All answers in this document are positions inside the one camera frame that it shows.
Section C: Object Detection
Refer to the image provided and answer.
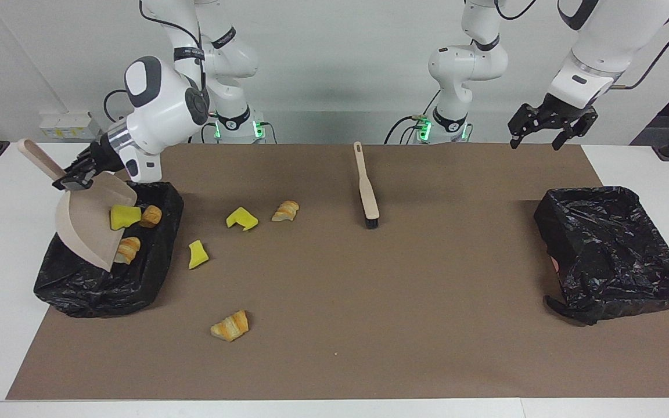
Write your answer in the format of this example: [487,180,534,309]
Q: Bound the beige plastic dustpan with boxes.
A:
[18,138,138,272]

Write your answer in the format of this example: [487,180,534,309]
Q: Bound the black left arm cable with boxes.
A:
[607,0,669,91]

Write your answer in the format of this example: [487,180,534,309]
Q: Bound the beige hand brush black bristles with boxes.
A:
[353,141,380,229]

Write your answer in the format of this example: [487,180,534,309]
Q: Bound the notched yellow sponge piece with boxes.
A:
[226,207,259,232]

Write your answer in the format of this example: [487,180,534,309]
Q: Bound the brown bread roll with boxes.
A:
[139,205,163,229]

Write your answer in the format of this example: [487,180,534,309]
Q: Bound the brown paper table mat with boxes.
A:
[6,144,669,400]

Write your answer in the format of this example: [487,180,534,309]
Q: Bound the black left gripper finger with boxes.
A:
[551,110,599,152]
[508,103,545,150]

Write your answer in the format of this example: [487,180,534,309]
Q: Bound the small croissant piece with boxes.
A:
[271,200,300,222]
[115,236,142,265]

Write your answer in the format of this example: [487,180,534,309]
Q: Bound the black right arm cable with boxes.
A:
[104,0,219,122]

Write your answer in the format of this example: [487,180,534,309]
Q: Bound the black right base cable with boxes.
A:
[200,113,277,144]

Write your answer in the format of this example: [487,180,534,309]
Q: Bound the black base cable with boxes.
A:
[200,113,277,144]
[384,90,443,145]

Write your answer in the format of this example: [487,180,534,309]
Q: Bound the white wall socket box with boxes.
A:
[39,112,103,139]

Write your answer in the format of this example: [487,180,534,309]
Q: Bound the black bag-lined bin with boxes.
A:
[534,186,669,326]
[34,179,185,318]

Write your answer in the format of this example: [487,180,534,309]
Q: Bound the large croissant piece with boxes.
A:
[210,309,250,343]

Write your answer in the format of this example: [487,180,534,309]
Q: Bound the black left base cable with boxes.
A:
[384,90,443,145]

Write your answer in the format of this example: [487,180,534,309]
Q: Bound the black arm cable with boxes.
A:
[607,0,669,91]
[104,0,219,122]

